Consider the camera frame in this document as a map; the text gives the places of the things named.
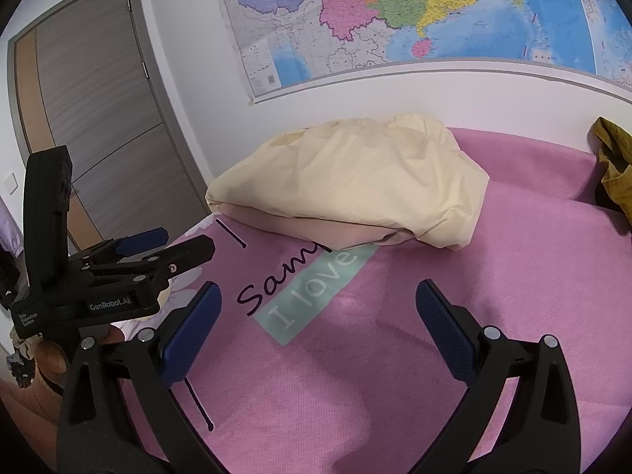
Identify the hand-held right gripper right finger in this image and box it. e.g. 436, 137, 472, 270
415, 279, 581, 474

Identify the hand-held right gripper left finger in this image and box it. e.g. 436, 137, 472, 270
55, 281, 223, 474

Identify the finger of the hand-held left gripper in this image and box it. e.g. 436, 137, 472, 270
69, 235, 216, 280
116, 227, 169, 254

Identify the cream coat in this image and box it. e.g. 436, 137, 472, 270
205, 111, 491, 252

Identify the person's left forearm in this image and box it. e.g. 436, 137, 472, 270
0, 375, 65, 455

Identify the person's left hand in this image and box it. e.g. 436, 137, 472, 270
34, 323, 125, 391

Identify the pink daisy printed blanket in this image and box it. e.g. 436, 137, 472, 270
113, 126, 632, 474

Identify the peach garment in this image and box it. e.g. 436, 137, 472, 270
224, 205, 413, 252

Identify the grey wooden door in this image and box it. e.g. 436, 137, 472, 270
9, 0, 214, 252

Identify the olive green garment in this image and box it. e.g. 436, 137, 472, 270
587, 116, 632, 235

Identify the colourful wall map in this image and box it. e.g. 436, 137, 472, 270
212, 0, 632, 105

